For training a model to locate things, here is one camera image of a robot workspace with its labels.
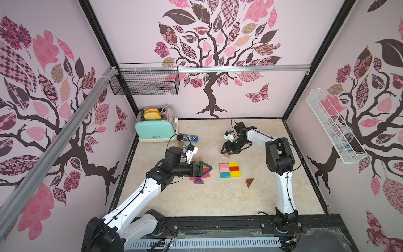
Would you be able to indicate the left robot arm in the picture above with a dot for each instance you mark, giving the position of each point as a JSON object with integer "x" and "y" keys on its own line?
{"x": 118, "y": 229}

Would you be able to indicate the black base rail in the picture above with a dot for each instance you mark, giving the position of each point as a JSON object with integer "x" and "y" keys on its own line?
{"x": 315, "y": 233}

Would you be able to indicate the brown triangle block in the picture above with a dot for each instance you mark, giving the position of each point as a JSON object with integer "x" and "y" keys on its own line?
{"x": 249, "y": 182}

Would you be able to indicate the blue candy bag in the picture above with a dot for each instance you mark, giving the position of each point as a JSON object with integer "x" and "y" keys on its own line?
{"x": 191, "y": 138}

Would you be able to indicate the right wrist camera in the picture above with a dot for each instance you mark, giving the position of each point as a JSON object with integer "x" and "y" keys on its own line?
{"x": 230, "y": 136}

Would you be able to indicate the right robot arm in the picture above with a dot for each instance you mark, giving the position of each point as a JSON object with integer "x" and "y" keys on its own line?
{"x": 279, "y": 160}

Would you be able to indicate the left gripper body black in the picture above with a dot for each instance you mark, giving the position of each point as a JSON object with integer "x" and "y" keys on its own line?
{"x": 184, "y": 169}

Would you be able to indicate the white wire shelf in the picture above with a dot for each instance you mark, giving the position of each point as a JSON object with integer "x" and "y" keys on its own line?
{"x": 327, "y": 110}

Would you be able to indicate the magenta block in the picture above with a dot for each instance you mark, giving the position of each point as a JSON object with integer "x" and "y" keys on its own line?
{"x": 202, "y": 177}

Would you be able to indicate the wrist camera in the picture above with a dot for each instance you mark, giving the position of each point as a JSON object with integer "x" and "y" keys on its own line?
{"x": 230, "y": 136}
{"x": 173, "y": 155}

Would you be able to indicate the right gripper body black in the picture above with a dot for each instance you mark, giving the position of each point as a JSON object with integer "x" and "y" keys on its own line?
{"x": 234, "y": 144}

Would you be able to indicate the yellow toast front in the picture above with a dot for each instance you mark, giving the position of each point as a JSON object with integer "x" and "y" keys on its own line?
{"x": 152, "y": 115}

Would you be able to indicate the yellow block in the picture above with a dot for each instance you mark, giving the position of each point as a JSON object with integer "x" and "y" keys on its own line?
{"x": 235, "y": 174}
{"x": 233, "y": 164}

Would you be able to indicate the purple triangle block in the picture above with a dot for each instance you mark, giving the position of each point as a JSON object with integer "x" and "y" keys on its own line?
{"x": 198, "y": 180}

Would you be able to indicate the yellow toast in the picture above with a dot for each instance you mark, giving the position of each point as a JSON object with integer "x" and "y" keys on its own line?
{"x": 152, "y": 115}
{"x": 151, "y": 110}

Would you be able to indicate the beige rectangular block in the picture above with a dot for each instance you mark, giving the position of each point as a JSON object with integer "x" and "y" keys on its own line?
{"x": 224, "y": 170}

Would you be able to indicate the mint green toaster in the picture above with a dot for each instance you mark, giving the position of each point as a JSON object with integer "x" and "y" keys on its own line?
{"x": 157, "y": 130}

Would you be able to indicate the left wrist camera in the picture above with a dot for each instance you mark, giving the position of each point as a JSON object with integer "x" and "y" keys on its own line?
{"x": 173, "y": 155}

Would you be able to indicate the teal rectangular block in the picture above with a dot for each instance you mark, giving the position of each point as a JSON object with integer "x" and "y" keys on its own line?
{"x": 225, "y": 175}

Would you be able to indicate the white slotted cable duct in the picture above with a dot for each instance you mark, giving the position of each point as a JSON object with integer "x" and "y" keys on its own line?
{"x": 193, "y": 244}

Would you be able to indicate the yellow toast back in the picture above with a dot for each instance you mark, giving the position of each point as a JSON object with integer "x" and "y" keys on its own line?
{"x": 151, "y": 110}

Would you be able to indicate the black wire basket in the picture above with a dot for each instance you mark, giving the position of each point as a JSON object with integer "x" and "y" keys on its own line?
{"x": 146, "y": 79}

